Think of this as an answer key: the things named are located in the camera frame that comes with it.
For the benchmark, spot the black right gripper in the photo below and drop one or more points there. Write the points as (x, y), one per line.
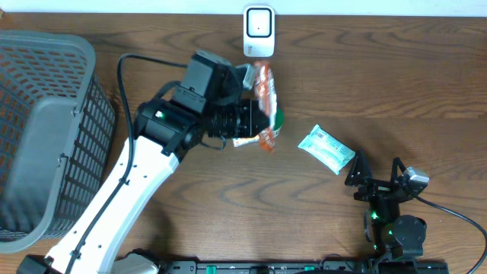
(383, 189)

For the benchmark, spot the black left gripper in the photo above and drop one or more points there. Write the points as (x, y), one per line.
(250, 118)

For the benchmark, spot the light blue tissue pack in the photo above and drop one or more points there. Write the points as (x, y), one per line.
(327, 149)

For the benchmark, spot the red chocolate bar wrapper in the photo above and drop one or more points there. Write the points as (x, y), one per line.
(264, 90)

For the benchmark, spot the small orange snack box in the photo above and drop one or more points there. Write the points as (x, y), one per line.
(237, 142)

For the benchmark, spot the green lid jar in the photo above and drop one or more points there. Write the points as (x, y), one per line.
(279, 120)

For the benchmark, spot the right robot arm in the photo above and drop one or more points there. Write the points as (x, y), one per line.
(398, 239)

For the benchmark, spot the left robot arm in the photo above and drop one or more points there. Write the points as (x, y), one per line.
(159, 136)

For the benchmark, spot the grey plastic shopping basket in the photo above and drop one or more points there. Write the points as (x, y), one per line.
(57, 125)

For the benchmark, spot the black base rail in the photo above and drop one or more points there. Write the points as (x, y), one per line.
(329, 266)

